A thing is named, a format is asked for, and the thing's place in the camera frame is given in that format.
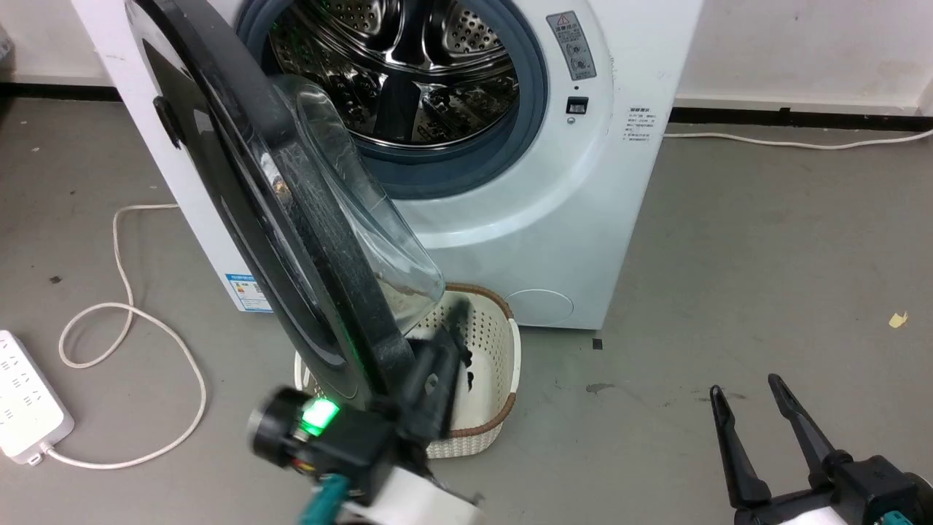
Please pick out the grey rubber door gasket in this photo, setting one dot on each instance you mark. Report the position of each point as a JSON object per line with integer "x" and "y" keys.
{"x": 466, "y": 173}

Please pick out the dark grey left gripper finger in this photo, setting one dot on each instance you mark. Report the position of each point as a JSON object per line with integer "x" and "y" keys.
{"x": 434, "y": 386}

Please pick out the small printed text sticker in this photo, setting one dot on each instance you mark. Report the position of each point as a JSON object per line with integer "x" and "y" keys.
{"x": 639, "y": 125}

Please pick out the grey warning label sticker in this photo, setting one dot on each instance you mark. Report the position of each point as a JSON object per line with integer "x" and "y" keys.
{"x": 572, "y": 44}

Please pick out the steel washer drum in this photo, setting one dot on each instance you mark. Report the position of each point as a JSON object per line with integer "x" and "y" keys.
{"x": 437, "y": 44}

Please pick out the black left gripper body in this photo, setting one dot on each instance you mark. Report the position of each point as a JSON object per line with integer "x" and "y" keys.
{"x": 350, "y": 441}

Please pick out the white basket with brown rim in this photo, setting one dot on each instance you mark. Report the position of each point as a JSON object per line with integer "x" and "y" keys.
{"x": 490, "y": 350}

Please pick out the white front-load washing machine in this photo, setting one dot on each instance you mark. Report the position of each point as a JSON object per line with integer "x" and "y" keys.
{"x": 554, "y": 219}

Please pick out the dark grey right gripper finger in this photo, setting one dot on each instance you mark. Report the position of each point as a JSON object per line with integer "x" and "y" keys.
{"x": 805, "y": 434}
{"x": 738, "y": 459}

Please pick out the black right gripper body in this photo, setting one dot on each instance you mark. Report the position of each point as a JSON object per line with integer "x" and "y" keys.
{"x": 875, "y": 492}

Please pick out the white power strip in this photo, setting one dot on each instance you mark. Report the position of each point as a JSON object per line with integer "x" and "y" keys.
{"x": 25, "y": 401}

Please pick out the round white filter cover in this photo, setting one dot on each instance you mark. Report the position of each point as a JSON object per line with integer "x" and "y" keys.
{"x": 543, "y": 308}

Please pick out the blue energy label sticker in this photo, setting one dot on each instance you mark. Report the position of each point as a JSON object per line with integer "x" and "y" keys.
{"x": 248, "y": 293}

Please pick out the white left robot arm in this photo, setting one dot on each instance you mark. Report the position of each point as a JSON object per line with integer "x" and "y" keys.
{"x": 419, "y": 503}

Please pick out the yellow paper scrap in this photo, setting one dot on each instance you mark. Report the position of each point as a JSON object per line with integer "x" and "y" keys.
{"x": 898, "y": 319}

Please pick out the black round washer door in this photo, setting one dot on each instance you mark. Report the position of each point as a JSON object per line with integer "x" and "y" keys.
{"x": 219, "y": 146}

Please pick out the black door lock latch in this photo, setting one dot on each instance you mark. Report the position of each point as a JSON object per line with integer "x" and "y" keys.
{"x": 576, "y": 106}

